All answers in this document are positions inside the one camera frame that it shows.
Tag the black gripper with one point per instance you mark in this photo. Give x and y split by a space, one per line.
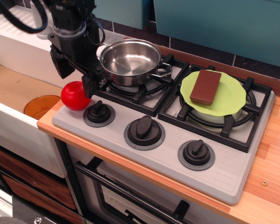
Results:
74 46

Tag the brown chocolate bar block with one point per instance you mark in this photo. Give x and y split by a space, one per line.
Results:
205 87

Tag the red toy apple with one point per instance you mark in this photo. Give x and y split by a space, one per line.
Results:
73 96

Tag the black left stove knob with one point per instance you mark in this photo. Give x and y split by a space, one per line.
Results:
99 115

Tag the black stove knob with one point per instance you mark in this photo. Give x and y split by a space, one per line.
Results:
99 115
144 134
196 155

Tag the stainless steel pot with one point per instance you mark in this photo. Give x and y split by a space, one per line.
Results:
133 62

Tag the grey toy stove top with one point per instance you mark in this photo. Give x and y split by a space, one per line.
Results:
224 180

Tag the black middle stove knob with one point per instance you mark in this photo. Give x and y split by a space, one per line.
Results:
144 134

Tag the black right stove knob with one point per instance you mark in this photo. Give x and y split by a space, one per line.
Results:
196 155

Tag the light green plate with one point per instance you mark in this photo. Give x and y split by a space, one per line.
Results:
229 98

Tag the orange plastic bowl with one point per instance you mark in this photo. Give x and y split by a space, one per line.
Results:
39 106

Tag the white toy sink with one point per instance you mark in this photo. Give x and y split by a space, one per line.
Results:
27 72

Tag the black left burner grate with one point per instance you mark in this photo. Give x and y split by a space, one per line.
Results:
150 97

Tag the black burner grate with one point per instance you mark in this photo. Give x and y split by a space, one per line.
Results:
150 97
237 130

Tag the wooden drawer fronts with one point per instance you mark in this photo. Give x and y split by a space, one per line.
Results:
39 187

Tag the black right burner grate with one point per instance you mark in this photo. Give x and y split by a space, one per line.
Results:
237 130

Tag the black oven door handle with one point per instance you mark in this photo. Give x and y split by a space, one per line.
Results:
90 170

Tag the teal wall cabinet right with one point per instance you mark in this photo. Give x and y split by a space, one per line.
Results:
247 28

